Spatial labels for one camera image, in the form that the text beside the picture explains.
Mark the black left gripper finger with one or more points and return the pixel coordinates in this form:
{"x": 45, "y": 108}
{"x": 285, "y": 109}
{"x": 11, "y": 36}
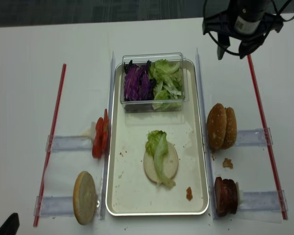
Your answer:
{"x": 11, "y": 225}

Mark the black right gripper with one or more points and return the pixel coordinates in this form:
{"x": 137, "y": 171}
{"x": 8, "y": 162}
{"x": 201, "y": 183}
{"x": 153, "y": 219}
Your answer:
{"x": 245, "y": 20}

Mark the lettuce leaf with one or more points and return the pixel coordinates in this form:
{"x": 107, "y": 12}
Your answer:
{"x": 157, "y": 147}

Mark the green lettuce in box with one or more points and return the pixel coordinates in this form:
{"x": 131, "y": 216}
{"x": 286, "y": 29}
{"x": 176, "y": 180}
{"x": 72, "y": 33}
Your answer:
{"x": 168, "y": 91}

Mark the front red tomato slice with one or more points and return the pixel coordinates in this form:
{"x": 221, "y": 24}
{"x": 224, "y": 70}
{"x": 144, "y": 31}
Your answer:
{"x": 97, "y": 143}

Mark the red tomato slice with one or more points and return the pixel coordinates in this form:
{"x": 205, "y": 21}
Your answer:
{"x": 105, "y": 130}
{"x": 97, "y": 143}

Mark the bread crumb on table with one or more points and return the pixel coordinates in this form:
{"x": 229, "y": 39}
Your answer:
{"x": 227, "y": 163}

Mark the white pusher block tomato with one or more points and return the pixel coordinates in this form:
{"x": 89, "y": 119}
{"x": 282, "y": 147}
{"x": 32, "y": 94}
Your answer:
{"x": 92, "y": 133}

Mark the rear red tomato slice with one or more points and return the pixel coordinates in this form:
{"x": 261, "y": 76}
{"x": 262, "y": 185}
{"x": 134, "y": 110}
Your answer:
{"x": 105, "y": 130}

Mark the middle dark meat patty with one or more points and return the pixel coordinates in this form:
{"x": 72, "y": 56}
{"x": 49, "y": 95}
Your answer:
{"x": 229, "y": 195}

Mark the rear dark meat patty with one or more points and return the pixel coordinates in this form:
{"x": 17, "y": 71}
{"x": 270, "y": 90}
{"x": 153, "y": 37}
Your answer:
{"x": 234, "y": 200}

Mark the white pusher block patties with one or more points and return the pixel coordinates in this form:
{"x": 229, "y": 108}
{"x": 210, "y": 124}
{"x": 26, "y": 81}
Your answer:
{"x": 239, "y": 194}

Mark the lower left clear pusher track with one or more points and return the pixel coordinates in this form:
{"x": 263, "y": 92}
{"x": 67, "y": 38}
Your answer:
{"x": 47, "y": 206}

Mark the clear pusher track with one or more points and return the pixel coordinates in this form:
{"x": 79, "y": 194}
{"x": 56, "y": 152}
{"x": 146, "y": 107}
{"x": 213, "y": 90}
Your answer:
{"x": 256, "y": 137}
{"x": 261, "y": 201}
{"x": 47, "y": 206}
{"x": 68, "y": 143}

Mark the standing bun bottom left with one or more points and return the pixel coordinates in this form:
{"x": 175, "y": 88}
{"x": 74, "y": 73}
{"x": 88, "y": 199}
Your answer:
{"x": 84, "y": 198}

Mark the rear sesame bun top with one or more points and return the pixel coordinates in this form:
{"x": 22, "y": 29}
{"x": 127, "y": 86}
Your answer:
{"x": 231, "y": 129}

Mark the clear plastic salad box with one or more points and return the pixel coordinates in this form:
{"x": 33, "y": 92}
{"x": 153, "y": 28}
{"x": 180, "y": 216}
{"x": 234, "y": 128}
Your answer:
{"x": 145, "y": 105}

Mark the upper left clear pusher track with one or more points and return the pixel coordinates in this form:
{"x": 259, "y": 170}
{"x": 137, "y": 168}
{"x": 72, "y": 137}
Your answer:
{"x": 68, "y": 143}

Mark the upper right clear pusher track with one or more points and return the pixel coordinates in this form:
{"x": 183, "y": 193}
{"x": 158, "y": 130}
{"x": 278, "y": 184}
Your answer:
{"x": 256, "y": 137}

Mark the purple cabbage shreds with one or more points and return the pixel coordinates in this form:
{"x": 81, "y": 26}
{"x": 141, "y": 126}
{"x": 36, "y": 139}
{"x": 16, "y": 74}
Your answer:
{"x": 138, "y": 84}

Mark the white metal tray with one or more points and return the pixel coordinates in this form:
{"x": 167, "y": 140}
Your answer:
{"x": 129, "y": 191}

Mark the bun bottom on tray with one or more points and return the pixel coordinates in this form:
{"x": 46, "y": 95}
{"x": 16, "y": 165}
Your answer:
{"x": 170, "y": 164}

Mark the lower right clear pusher track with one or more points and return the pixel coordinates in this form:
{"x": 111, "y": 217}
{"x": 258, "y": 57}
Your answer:
{"x": 261, "y": 201}

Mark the food crumb on tray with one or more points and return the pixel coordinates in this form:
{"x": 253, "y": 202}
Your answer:
{"x": 189, "y": 194}

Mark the left red rail strip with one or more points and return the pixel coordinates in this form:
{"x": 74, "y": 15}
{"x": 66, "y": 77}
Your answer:
{"x": 52, "y": 130}

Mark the red rail strip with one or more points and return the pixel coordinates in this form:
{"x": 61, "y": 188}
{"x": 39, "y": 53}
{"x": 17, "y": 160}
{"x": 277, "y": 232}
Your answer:
{"x": 52, "y": 130}
{"x": 270, "y": 149}

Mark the left clear vertical rail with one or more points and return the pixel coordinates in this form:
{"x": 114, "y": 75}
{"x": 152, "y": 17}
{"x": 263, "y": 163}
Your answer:
{"x": 102, "y": 206}

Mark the clear vertical rail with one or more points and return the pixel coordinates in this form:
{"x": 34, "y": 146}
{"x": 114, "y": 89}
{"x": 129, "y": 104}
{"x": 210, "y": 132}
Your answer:
{"x": 206, "y": 146}
{"x": 102, "y": 206}

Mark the right clear vertical rail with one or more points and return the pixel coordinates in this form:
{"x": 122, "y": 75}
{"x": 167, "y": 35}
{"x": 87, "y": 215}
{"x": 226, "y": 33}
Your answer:
{"x": 206, "y": 146}

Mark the right red rail strip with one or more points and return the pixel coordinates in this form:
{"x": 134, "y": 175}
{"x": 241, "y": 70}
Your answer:
{"x": 270, "y": 149}

